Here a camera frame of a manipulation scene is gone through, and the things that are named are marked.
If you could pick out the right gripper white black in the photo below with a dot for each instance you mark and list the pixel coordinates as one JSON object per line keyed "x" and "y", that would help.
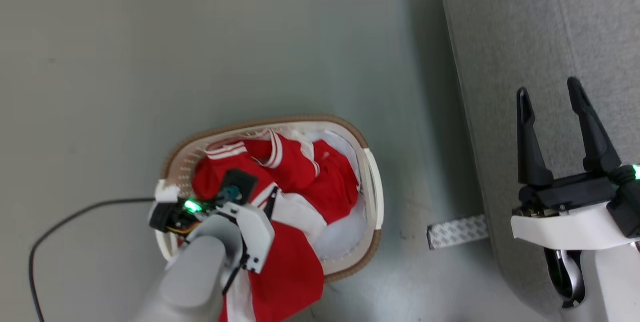
{"x": 565, "y": 224}

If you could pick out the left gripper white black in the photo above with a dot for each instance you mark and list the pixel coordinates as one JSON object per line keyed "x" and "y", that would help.
{"x": 252, "y": 229}

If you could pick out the red white striped garment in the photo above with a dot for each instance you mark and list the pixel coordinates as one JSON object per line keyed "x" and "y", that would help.
{"x": 300, "y": 272}

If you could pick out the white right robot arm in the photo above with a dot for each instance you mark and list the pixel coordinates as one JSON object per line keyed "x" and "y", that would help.
{"x": 615, "y": 287}

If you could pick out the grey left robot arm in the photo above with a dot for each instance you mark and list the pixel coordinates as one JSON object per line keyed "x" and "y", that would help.
{"x": 190, "y": 282}

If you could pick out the white laundry basket brown rim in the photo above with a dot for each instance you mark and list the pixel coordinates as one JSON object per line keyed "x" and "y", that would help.
{"x": 350, "y": 129}

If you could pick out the white cloth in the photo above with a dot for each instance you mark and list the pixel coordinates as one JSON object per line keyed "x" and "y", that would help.
{"x": 345, "y": 232}

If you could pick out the grey fabric sofa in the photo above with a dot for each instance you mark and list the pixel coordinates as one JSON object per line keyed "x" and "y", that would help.
{"x": 525, "y": 36}

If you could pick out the grey patterned tape strip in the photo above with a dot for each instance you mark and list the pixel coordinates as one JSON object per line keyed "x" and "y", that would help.
{"x": 457, "y": 232}

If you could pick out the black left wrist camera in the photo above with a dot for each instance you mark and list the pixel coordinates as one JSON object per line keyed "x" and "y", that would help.
{"x": 240, "y": 182}

